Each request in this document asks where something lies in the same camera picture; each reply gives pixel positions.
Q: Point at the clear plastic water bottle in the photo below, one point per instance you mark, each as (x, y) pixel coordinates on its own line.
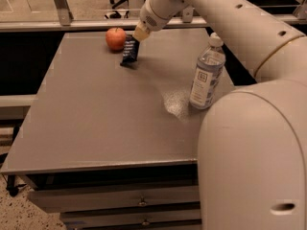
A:
(209, 68)

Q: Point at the red apple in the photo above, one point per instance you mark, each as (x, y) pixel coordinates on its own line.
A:
(115, 38)

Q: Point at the metal window rail frame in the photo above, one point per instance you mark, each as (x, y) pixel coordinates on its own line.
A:
(98, 15)

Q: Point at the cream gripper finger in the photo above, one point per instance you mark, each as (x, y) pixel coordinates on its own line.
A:
(140, 32)

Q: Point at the grey drawer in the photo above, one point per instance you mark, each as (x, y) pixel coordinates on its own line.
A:
(97, 198)
(131, 215)
(193, 224)

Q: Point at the grey top drawer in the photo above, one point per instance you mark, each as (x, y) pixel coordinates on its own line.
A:
(97, 198)

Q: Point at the blue rxbar blueberry bar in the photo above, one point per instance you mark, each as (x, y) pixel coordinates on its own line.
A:
(130, 51)

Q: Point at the grey middle drawer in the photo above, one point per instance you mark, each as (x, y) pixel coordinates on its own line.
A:
(131, 215)

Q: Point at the grey bottom drawer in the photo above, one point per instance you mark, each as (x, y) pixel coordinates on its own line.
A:
(193, 224)

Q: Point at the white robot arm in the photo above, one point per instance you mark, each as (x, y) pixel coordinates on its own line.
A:
(252, 150)

